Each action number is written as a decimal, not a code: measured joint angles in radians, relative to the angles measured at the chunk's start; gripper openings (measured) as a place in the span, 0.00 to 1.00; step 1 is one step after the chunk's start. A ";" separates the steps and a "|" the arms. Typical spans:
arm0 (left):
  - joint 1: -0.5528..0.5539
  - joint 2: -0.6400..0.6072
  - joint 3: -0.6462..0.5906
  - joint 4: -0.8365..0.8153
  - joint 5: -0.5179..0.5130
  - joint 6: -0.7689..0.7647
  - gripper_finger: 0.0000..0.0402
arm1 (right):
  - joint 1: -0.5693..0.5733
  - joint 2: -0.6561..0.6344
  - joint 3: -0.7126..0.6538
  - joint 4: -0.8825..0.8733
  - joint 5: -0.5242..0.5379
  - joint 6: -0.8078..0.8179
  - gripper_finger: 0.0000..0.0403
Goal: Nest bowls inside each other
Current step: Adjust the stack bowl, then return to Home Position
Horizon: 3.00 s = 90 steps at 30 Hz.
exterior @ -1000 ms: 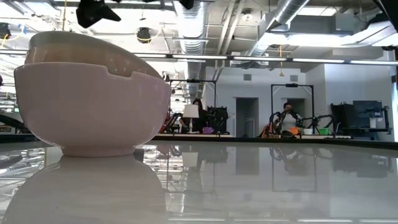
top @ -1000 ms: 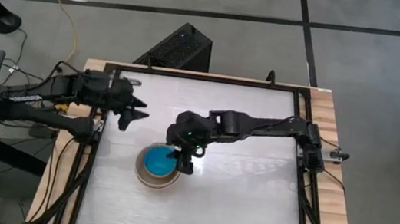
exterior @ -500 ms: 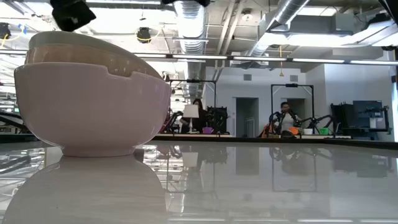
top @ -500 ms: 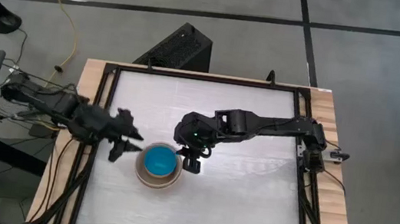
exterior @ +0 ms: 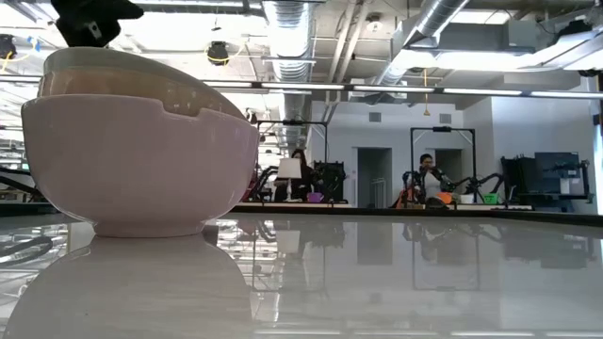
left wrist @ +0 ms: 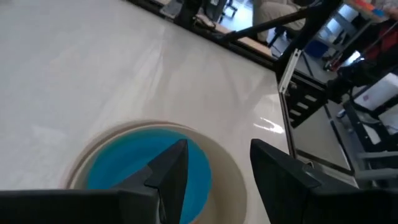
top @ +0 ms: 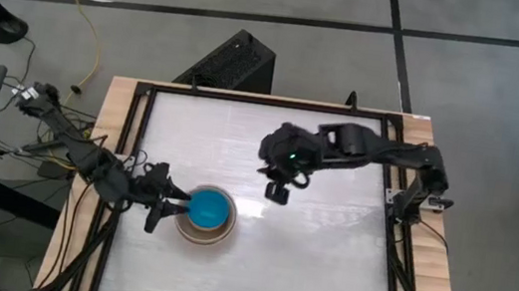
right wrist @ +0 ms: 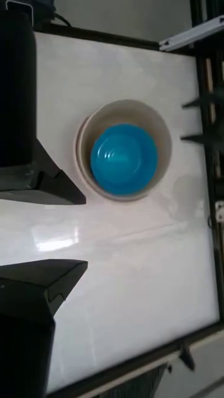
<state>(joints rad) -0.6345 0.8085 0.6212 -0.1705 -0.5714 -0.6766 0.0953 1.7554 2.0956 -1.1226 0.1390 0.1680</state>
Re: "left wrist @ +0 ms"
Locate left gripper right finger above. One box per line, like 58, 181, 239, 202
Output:
250, 139, 355, 224

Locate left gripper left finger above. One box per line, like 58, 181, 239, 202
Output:
111, 139, 190, 224

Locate beige bowl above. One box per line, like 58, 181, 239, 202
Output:
63, 120, 249, 224

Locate black slotted mounting plate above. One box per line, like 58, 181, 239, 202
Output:
284, 74, 329, 129

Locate black metal rack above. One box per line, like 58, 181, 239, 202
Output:
341, 99, 398, 187

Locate white box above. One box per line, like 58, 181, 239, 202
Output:
354, 73, 398, 111

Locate blue bin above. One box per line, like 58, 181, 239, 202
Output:
304, 40, 329, 58

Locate person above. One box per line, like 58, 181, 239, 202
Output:
252, 0, 307, 43

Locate black office chair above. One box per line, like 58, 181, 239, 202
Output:
201, 0, 239, 23

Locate white aluminium frame bracket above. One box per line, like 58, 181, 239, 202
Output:
278, 48, 302, 94

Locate black table frame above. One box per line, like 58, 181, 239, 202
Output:
124, 0, 355, 175

